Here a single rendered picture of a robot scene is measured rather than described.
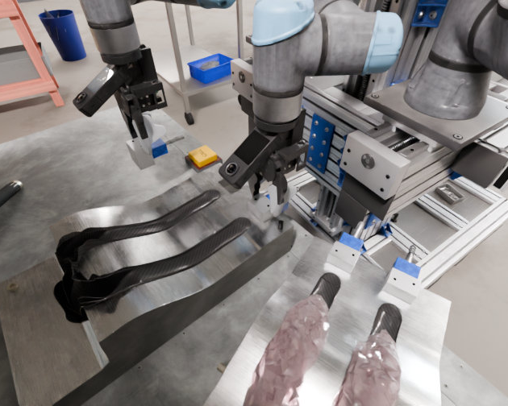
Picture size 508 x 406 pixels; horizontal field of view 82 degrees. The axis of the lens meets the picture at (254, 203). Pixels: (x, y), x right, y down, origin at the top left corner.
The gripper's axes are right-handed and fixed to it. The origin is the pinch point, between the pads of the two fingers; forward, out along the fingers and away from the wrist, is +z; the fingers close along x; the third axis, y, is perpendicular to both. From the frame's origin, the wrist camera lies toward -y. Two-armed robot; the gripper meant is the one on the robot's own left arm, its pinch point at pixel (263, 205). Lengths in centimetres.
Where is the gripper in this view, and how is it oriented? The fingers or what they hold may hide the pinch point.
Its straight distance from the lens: 59.9
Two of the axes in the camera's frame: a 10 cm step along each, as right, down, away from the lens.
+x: -6.3, -5.6, 5.3
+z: 0.0, 6.9, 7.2
